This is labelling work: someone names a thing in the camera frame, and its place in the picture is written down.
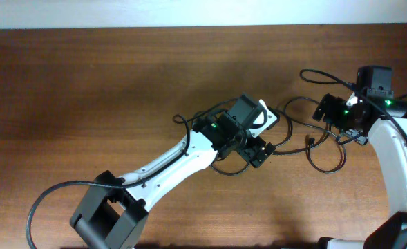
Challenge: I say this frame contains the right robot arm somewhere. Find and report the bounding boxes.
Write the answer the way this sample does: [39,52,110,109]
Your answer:
[312,66,407,249]

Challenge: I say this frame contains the short black cable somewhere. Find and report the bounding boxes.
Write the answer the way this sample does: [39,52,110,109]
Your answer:
[208,160,252,177]

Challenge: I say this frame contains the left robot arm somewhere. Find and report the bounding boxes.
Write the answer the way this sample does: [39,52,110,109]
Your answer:
[70,93,280,248]

